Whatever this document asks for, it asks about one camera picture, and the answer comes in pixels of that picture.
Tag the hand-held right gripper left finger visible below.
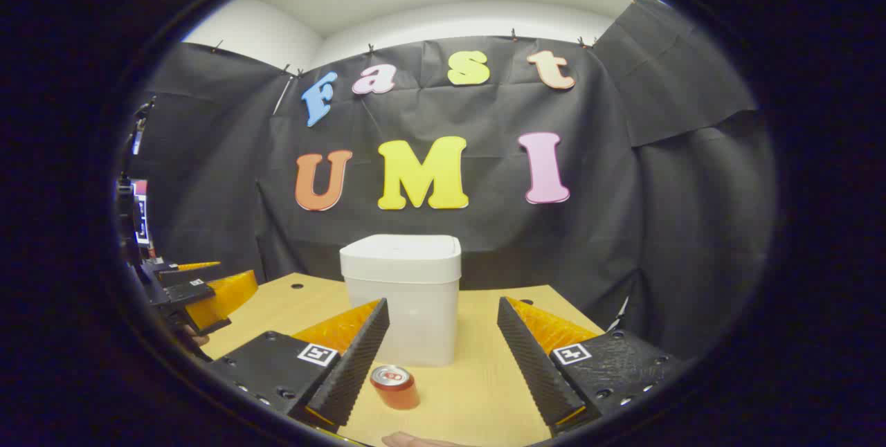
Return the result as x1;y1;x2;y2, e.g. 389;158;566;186
206;298;390;432

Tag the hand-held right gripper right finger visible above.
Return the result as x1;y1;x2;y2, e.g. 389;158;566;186
496;296;685;439

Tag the red pop can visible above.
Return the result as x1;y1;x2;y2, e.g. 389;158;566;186
370;364;421;411

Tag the white desktop garbage bin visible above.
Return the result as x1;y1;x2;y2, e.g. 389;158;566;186
339;234;462;367

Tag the wooden desktop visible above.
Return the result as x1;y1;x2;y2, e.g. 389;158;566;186
201;272;606;447

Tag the computer monitor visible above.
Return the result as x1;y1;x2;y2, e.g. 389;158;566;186
133;181;152;247

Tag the black backdrop cloth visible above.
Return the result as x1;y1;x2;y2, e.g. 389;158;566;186
128;0;776;358

